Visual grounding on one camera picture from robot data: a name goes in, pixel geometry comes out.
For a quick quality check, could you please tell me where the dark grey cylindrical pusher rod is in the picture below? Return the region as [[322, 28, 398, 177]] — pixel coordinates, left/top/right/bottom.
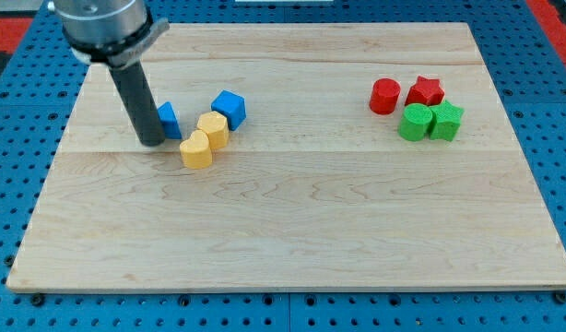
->
[[110, 62, 166, 147]]

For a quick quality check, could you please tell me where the yellow hexagon block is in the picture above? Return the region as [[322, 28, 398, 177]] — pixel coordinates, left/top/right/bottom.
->
[[197, 111, 230, 150]]

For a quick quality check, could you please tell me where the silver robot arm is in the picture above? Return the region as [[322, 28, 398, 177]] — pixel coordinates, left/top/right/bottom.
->
[[47, 0, 170, 147]]

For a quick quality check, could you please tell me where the yellow heart block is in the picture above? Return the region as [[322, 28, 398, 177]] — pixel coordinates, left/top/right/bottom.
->
[[179, 129, 213, 169]]

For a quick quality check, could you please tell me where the blue triangle block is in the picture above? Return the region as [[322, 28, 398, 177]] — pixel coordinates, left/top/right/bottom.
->
[[158, 101, 182, 139]]

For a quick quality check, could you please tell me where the blue cube block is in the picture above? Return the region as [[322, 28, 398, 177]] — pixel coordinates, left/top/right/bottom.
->
[[210, 90, 246, 131]]

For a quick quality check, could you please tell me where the wooden board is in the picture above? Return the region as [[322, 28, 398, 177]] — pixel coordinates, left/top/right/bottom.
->
[[6, 23, 566, 294]]

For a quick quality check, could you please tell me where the red cylinder block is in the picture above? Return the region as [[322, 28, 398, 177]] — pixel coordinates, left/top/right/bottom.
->
[[369, 77, 401, 115]]

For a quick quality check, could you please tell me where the green cylinder block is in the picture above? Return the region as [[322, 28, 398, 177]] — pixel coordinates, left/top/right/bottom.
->
[[398, 103, 433, 141]]

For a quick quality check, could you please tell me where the red star block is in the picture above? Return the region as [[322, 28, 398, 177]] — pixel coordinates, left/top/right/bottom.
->
[[405, 76, 445, 106]]

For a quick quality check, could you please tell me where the green star block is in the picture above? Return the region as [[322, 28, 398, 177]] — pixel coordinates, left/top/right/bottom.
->
[[429, 100, 465, 141]]

